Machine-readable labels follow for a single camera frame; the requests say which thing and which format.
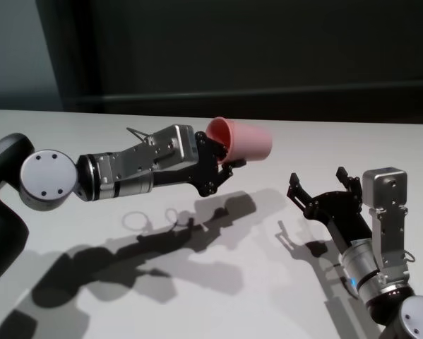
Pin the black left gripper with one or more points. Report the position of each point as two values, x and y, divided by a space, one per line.
202 166

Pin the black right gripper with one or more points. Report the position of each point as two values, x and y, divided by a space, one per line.
342 215

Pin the pink plastic cup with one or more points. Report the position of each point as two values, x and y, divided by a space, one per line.
250 143

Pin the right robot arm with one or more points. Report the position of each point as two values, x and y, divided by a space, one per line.
363 265

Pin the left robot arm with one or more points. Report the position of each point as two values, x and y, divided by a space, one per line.
47 176

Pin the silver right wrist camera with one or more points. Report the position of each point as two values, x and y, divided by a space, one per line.
384 183

